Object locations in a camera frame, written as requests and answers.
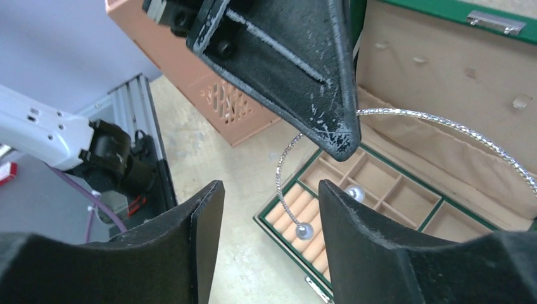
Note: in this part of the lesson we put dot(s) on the aluminium frame rail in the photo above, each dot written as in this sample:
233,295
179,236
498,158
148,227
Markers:
131,107

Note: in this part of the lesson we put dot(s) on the green jewelry box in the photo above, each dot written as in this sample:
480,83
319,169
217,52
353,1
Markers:
448,105

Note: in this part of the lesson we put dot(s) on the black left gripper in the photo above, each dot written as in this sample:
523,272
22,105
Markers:
180,16

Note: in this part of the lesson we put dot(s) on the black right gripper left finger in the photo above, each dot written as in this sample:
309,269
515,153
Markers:
169,259

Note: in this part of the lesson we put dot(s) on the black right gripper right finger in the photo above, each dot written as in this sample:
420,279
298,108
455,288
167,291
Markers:
373,259

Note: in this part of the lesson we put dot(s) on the orange plastic tiered organizer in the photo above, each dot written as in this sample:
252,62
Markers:
232,113

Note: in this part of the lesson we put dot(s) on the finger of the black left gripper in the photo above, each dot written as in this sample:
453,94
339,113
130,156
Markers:
293,57

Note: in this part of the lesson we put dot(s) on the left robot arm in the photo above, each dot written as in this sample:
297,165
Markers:
95,150

